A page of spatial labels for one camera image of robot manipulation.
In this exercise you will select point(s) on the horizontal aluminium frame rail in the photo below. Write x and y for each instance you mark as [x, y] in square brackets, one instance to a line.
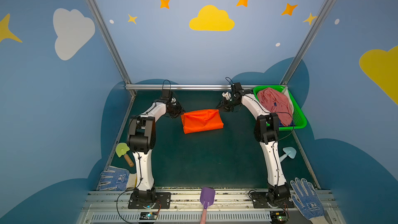
[177, 87]

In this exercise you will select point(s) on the right green circuit board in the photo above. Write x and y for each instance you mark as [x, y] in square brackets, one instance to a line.
[278, 217]

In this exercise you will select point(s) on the purple toy shovel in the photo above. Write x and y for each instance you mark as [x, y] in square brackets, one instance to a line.
[207, 199]

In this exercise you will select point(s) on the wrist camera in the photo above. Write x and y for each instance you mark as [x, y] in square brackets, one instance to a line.
[166, 96]
[233, 90]

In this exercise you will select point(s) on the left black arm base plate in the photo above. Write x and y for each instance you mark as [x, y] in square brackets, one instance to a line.
[160, 199]

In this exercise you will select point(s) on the white t shirt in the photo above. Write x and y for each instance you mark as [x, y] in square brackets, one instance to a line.
[286, 93]

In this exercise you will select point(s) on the green plastic basket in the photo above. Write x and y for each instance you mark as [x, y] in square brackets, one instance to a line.
[299, 120]

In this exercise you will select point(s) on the left upright aluminium post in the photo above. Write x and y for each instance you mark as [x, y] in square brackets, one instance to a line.
[108, 39]

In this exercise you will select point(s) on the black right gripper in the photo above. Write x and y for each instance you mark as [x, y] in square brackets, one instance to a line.
[226, 103]

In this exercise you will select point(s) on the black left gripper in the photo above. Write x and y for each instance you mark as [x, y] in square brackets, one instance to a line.
[175, 110]

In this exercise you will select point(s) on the right upright aluminium post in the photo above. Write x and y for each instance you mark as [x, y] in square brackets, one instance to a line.
[310, 36]

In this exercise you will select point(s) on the pink t shirt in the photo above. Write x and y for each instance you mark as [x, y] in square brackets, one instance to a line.
[277, 102]

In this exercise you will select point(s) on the left blue dotted glove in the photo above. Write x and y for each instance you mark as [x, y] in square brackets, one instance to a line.
[116, 179]

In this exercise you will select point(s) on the left side aluminium rail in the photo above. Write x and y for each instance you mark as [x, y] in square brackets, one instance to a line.
[115, 116]

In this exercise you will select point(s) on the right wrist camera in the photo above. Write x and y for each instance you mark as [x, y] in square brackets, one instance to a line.
[233, 90]

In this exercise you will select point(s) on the blue dotted glove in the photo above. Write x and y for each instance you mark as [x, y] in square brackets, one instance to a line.
[116, 179]
[307, 201]

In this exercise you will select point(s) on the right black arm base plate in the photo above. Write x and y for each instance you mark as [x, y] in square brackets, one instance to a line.
[262, 199]

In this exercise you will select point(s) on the orange t shirt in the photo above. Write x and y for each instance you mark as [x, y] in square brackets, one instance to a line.
[200, 121]

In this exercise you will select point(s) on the left green circuit board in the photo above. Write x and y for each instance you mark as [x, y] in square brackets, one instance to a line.
[148, 216]

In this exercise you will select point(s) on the right blue dotted glove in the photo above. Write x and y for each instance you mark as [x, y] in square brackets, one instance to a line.
[307, 201]

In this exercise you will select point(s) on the green toy shovel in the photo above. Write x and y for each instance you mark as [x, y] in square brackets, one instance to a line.
[121, 151]

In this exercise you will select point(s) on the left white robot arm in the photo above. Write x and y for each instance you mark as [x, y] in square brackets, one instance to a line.
[141, 138]

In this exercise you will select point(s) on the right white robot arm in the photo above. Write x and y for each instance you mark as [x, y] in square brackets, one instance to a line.
[266, 132]

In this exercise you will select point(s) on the green circuit board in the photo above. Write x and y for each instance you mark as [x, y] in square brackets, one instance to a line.
[278, 217]
[148, 216]

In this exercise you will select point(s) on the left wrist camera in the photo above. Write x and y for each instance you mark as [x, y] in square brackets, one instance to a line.
[166, 96]

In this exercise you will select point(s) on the upright aluminium post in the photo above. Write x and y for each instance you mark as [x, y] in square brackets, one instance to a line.
[310, 36]
[108, 39]

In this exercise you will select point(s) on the right side aluminium rail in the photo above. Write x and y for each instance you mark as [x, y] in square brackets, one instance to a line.
[306, 160]

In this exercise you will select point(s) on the light blue toy shovel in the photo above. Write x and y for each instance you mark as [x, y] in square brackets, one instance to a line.
[288, 152]

